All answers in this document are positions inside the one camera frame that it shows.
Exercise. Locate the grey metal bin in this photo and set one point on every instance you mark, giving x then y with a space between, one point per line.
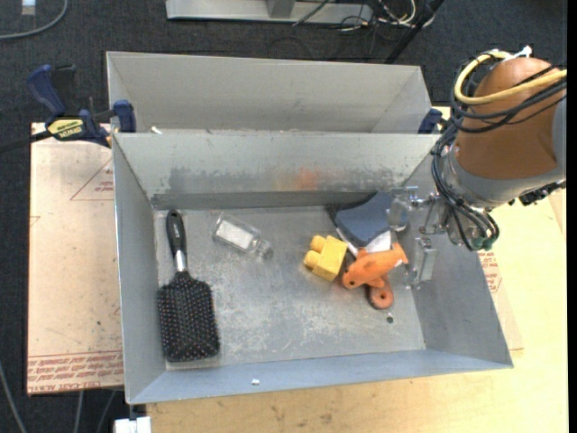
279 314

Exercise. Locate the brown cardboard board red print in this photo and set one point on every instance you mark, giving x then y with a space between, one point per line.
67 242

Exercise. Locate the orange toy fish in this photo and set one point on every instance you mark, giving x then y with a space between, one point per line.
369 266

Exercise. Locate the yellow toy building block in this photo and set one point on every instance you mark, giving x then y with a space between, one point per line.
329 257

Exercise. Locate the clear glass bottle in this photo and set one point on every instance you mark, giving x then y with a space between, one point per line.
236 235

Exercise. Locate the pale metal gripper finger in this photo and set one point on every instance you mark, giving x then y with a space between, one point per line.
403 208
424 260

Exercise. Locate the blue-grey and white soft toy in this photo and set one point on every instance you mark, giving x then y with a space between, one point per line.
363 223

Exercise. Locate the black hairbrush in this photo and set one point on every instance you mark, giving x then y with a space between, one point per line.
187 318

